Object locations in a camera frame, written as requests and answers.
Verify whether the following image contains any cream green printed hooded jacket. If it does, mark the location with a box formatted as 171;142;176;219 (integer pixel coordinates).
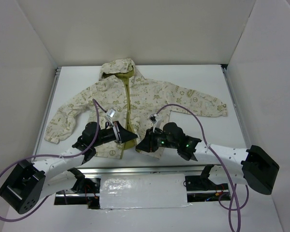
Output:
44;58;228;159

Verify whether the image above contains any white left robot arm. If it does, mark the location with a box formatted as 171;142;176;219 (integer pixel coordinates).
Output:
0;121;138;215

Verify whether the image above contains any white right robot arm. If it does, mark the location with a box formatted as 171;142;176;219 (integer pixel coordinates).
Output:
136;122;279;195

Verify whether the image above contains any white foil covered board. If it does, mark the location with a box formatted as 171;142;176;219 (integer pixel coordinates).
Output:
100;174;189;209

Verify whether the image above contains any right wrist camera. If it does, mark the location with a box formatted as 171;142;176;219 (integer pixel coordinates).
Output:
148;114;162;128

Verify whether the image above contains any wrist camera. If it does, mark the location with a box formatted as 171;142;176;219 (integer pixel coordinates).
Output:
148;114;162;128
105;108;116;120

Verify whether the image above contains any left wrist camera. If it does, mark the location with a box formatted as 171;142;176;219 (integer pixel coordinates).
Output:
105;108;116;120

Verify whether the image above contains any aluminium table edge rail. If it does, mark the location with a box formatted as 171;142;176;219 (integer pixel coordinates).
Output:
54;165;231;209

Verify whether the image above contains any left aluminium frame rail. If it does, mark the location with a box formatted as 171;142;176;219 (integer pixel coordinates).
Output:
32;67;62;157

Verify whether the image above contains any aluminium frame rail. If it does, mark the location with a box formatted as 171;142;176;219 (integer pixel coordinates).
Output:
220;64;251;147
32;67;62;157

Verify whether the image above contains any right aluminium frame rail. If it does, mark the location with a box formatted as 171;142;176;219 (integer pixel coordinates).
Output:
220;64;251;147

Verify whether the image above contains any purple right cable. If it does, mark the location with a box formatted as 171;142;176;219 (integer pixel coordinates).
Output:
154;103;249;232

